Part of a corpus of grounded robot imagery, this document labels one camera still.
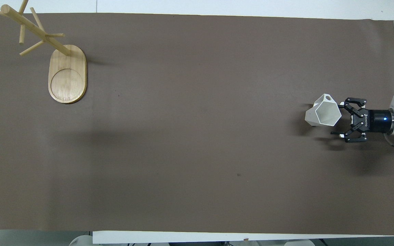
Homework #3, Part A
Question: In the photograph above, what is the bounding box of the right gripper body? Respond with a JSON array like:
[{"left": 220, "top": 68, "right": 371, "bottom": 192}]
[{"left": 350, "top": 108, "right": 392, "bottom": 134}]

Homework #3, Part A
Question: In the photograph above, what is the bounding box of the white faceted cup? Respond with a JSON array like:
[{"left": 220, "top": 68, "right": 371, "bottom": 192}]
[{"left": 304, "top": 93, "right": 342, "bottom": 127}]

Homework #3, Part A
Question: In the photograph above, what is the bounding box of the wooden cup rack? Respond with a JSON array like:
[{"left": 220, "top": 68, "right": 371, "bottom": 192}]
[{"left": 0, "top": 0, "right": 87, "bottom": 105}]

